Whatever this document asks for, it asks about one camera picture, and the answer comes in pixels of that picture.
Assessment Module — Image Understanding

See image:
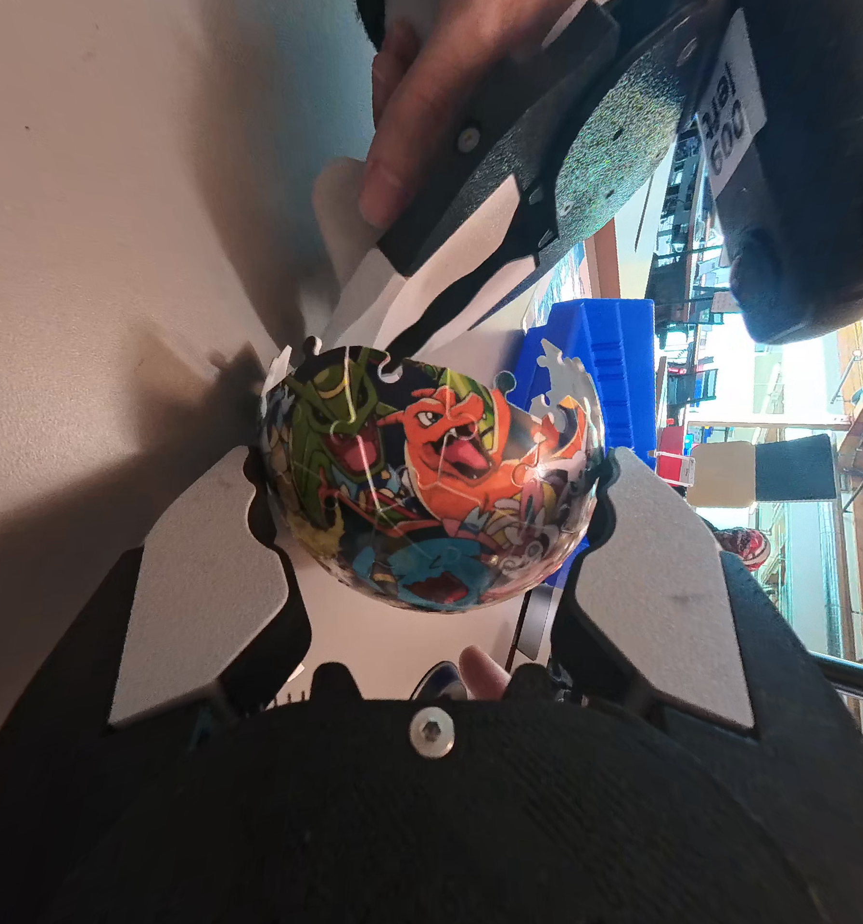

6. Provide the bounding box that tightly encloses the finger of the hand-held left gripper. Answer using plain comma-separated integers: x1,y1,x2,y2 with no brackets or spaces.
392,231,555,362
327,177,541,362

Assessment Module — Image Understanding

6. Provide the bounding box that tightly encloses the red box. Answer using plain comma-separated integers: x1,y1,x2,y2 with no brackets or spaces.
651,424,696,486

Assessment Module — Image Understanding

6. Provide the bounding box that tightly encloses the colourful puzzle ball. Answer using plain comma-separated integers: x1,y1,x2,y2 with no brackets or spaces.
258,335,609,613

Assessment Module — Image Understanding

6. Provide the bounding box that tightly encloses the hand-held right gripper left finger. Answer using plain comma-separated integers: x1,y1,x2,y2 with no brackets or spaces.
107,444,313,726

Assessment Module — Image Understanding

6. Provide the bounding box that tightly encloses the storage shelving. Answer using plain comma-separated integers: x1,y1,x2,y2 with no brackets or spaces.
651,123,728,376

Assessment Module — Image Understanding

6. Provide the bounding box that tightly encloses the black bar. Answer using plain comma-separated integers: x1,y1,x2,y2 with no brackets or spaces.
810,653,863,707

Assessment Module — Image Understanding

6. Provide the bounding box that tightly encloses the beige and black panel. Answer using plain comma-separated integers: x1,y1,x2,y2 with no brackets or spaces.
687,433,837,510

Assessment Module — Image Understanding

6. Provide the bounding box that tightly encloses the person's right hand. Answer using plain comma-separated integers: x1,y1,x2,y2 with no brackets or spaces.
459,646,512,700

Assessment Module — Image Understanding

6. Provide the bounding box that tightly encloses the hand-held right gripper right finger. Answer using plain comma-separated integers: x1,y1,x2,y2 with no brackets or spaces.
550,446,757,730

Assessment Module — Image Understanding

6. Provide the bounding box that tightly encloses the blue plastic bin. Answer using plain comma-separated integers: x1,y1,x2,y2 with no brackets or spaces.
511,297,656,470

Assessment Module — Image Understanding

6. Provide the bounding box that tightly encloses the person's left hand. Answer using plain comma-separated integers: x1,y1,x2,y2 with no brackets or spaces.
359,0,598,228

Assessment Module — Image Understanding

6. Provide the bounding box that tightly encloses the brown wooden board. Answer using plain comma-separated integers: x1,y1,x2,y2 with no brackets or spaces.
583,220,623,300

